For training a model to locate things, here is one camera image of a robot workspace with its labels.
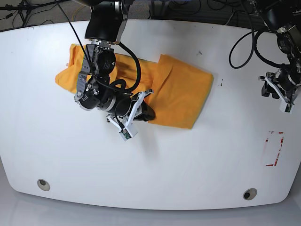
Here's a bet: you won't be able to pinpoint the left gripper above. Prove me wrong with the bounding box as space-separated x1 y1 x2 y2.
258 69 301 104

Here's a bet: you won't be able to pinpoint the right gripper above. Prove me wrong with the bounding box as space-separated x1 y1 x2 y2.
108 89 156 129

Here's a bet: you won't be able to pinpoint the yellow T-shirt with script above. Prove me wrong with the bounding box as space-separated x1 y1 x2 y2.
55 44 214 129

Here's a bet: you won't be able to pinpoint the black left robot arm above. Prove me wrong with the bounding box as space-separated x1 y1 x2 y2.
250 0 301 106

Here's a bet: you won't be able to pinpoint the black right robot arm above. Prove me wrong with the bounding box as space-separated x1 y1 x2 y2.
74 0 155 129

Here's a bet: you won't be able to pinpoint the red tape rectangle marking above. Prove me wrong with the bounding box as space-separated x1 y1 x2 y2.
263 131 285 167

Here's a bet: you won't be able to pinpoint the left table grommet hole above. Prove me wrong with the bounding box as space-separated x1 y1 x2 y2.
37 179 50 192

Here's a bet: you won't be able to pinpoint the black tripod stand legs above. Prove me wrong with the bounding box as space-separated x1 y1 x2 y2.
0 0 56 28

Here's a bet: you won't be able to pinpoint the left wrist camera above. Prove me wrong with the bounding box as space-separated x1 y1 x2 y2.
279 101 294 114

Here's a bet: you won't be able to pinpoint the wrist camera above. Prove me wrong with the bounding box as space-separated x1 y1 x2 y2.
279 101 294 114
119 124 138 141

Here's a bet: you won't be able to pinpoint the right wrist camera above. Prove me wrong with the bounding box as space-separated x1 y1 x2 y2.
119 124 138 141

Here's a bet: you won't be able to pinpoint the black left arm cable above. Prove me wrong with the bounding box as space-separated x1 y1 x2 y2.
229 0 292 70

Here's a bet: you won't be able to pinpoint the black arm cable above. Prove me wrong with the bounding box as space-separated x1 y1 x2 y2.
229 0 292 70
54 0 142 99

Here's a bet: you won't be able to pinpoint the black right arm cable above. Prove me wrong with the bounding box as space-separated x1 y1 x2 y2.
54 0 142 99

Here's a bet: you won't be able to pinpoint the yellow cable on floor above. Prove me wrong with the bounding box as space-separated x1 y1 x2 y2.
71 4 85 22

